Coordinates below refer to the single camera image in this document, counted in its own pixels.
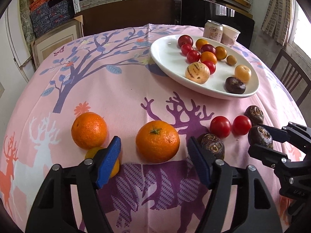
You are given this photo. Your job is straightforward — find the red tomato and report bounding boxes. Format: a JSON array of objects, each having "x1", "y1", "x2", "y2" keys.
[
  {"x1": 186, "y1": 50, "x2": 201, "y2": 64},
  {"x1": 202, "y1": 61, "x2": 216, "y2": 75},
  {"x1": 181, "y1": 43, "x2": 193, "y2": 56},
  {"x1": 209, "y1": 116, "x2": 232, "y2": 138},
  {"x1": 232, "y1": 115, "x2": 252, "y2": 136}
]

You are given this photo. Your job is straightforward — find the yellow-green small citrus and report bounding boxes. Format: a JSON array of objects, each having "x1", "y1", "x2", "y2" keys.
[{"x1": 84, "y1": 147, "x2": 120, "y2": 179}]

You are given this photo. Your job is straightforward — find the yellow smooth fruit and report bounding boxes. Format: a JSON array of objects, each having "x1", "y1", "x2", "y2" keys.
[{"x1": 235, "y1": 65, "x2": 252, "y2": 83}]

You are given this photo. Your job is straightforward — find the small olive kumquat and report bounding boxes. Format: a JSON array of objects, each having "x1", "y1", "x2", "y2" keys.
[{"x1": 226, "y1": 55, "x2": 237, "y2": 66}]

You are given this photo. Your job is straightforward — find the large orange front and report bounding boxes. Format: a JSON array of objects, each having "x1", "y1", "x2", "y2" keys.
[{"x1": 215, "y1": 46, "x2": 227, "y2": 61}]

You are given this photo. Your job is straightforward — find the striped pepino melon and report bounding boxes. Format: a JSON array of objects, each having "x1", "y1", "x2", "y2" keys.
[{"x1": 185, "y1": 62, "x2": 210, "y2": 84}]

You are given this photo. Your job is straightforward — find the small orange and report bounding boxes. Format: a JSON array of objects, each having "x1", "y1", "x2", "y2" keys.
[
  {"x1": 200, "y1": 52, "x2": 218, "y2": 65},
  {"x1": 195, "y1": 38, "x2": 209, "y2": 51}
]

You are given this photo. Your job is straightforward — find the dark red plum front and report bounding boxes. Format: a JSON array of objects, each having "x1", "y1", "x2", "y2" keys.
[{"x1": 200, "y1": 44, "x2": 216, "y2": 55}]

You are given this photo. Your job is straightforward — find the dark red plum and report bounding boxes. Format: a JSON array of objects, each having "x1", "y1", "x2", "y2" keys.
[
  {"x1": 200, "y1": 44, "x2": 216, "y2": 55},
  {"x1": 178, "y1": 35, "x2": 193, "y2": 47}
]

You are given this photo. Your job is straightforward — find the orange tangerine with stem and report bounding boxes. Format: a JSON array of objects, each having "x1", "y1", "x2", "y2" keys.
[{"x1": 135, "y1": 120, "x2": 180, "y2": 163}]

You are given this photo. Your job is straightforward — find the dark wooden chair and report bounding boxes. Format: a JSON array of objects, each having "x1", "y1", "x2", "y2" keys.
[{"x1": 271, "y1": 49, "x2": 310, "y2": 107}]

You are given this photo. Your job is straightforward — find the white oval plate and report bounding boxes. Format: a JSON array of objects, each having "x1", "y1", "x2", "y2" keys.
[{"x1": 150, "y1": 35, "x2": 259, "y2": 99}]

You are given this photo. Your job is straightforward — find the pink paper cup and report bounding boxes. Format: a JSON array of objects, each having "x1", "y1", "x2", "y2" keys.
[{"x1": 221, "y1": 24, "x2": 240, "y2": 47}]

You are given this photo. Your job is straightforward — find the checkered curtain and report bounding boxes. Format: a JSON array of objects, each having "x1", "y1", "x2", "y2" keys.
[{"x1": 261, "y1": 0, "x2": 294, "y2": 46}]

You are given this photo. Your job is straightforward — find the pink beverage can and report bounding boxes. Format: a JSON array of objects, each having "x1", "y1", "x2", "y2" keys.
[{"x1": 203, "y1": 20, "x2": 223, "y2": 42}]

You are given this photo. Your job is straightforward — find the pink deer print tablecloth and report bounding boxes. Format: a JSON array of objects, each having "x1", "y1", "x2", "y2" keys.
[{"x1": 1, "y1": 24, "x2": 305, "y2": 232}]

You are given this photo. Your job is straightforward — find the black monitor screen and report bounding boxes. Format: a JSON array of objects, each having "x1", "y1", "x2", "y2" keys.
[{"x1": 180, "y1": 0, "x2": 255, "y2": 48}]

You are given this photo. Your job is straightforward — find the framed picture leaning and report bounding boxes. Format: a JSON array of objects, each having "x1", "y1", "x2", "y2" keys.
[{"x1": 31, "y1": 15, "x2": 83, "y2": 68}]

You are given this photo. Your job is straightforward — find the blue patterned storage boxes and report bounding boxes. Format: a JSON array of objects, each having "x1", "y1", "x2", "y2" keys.
[{"x1": 30, "y1": 0, "x2": 74, "y2": 38}]

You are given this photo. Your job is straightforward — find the dark wooden cabinet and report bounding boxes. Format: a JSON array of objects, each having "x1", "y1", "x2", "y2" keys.
[{"x1": 75, "y1": 0, "x2": 181, "y2": 36}]

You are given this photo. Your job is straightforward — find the white board leaning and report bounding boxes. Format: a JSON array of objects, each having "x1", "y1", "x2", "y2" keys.
[{"x1": 4, "y1": 4, "x2": 35, "y2": 83}]

